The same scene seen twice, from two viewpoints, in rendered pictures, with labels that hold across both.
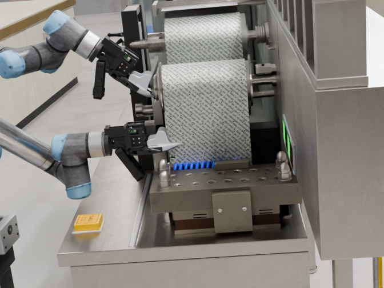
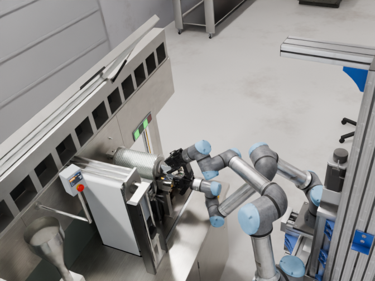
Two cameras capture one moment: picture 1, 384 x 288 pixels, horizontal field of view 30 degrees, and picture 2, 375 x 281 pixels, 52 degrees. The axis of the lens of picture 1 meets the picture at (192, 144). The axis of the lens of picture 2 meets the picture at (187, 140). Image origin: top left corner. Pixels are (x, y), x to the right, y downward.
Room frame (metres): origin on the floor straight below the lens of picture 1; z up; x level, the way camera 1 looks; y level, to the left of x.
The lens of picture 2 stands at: (3.38, 0.87, 2.66)
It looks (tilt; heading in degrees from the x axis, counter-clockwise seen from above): 38 degrees down; 204
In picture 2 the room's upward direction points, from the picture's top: 7 degrees counter-clockwise
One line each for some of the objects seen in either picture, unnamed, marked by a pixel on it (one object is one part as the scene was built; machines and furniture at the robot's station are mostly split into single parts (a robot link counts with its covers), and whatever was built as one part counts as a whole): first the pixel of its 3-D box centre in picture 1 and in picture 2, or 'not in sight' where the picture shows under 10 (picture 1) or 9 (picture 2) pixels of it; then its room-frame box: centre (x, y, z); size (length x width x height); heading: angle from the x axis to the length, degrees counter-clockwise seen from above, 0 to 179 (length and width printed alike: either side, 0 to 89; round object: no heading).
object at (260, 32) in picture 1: (257, 34); not in sight; (2.25, -0.24, 1.34); 0.07 x 0.07 x 0.07; 87
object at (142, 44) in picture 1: (139, 44); not in sight; (2.27, 0.14, 1.34); 0.06 x 0.03 x 0.03; 87
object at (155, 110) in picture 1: (156, 148); (167, 197); (2.05, 0.11, 1.05); 0.06 x 0.05 x 0.31; 87
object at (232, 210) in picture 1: (232, 212); not in sight; (1.73, -0.09, 0.97); 0.10 x 0.03 x 0.11; 87
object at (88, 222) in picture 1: (88, 222); not in sight; (1.87, 0.31, 0.91); 0.07 x 0.07 x 0.02; 87
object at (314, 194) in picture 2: not in sight; (320, 199); (1.80, 0.93, 0.98); 0.13 x 0.12 x 0.14; 28
